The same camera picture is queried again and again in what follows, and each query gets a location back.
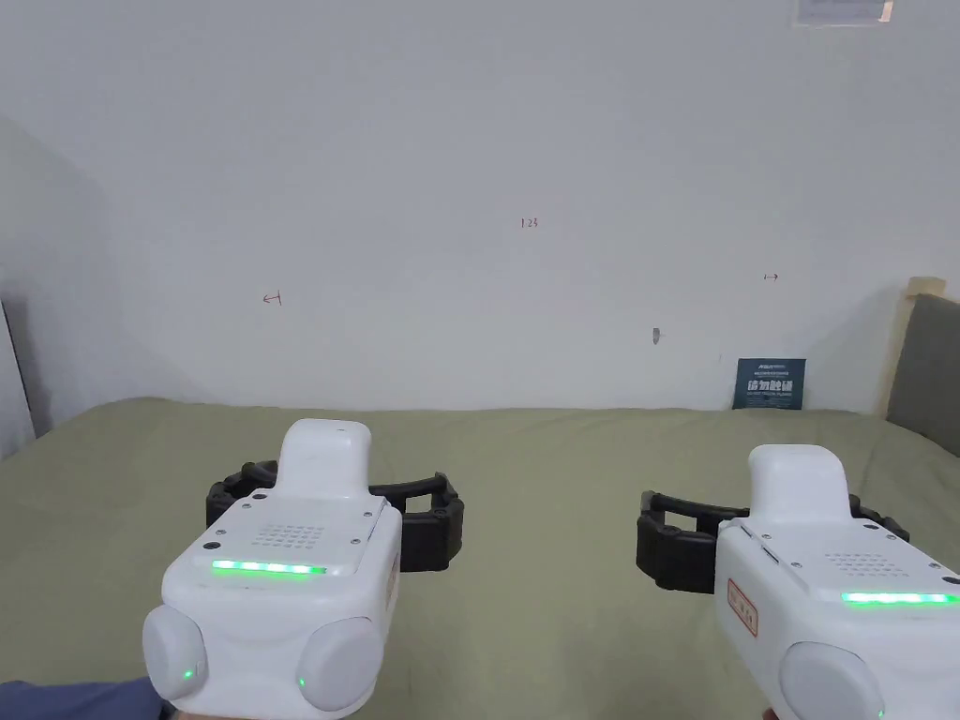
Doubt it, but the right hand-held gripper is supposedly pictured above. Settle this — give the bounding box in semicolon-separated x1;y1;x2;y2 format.
635;443;960;720

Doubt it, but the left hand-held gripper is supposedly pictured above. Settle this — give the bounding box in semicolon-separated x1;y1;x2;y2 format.
142;418;466;720

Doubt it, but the person's left forearm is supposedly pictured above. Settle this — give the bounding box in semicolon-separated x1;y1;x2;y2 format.
0;678;165;720

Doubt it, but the dark teal printed card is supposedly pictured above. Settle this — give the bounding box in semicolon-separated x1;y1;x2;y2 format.
732;356;806;413

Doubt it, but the bed with pale green sheet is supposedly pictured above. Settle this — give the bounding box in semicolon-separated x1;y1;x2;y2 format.
0;397;960;720

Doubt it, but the grey-green padded headboard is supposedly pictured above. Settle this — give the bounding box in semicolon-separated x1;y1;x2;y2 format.
876;276;960;468

